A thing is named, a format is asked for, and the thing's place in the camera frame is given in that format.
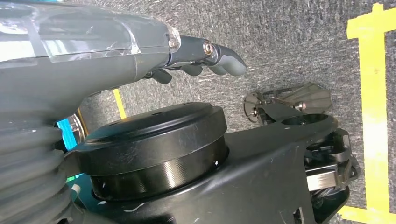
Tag yellow floor tape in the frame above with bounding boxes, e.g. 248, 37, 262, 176
339, 3, 396, 224
113, 89, 127, 119

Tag chrome disc on blue part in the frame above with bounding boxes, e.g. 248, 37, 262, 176
57, 112, 85, 152

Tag silver robot left leg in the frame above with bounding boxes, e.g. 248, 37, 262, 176
62, 102, 361, 224

